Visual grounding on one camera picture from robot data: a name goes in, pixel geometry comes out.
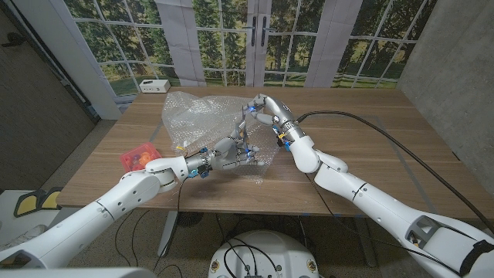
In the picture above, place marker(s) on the white shoe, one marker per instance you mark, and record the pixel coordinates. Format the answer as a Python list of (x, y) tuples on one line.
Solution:
[(19, 239)]

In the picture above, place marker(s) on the small white box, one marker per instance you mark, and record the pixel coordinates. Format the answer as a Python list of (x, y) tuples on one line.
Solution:
[(154, 85)]

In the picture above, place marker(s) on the red plastic package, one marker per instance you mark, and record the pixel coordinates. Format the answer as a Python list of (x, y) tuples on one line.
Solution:
[(135, 158)]

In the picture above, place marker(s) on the yellow black foot pedal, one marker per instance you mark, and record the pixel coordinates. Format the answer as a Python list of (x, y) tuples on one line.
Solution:
[(28, 204), (52, 199)]

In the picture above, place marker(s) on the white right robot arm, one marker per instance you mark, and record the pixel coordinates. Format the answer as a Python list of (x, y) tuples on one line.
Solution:
[(366, 197)]

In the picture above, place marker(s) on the clear bubble wrap sheet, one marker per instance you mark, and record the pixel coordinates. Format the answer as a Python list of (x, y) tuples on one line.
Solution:
[(193, 119)]

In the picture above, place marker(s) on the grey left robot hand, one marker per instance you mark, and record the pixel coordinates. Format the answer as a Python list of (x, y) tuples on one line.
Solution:
[(227, 154)]

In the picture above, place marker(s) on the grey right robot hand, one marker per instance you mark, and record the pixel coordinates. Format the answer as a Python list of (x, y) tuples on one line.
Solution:
[(279, 114)]

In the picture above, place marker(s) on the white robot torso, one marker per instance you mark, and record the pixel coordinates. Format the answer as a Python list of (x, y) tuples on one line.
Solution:
[(266, 247)]

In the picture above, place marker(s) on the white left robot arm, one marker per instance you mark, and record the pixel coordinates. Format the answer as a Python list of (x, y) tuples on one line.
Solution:
[(96, 216)]

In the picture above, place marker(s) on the white table leg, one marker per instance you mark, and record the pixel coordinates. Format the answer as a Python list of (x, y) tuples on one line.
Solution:
[(168, 233), (366, 243)]

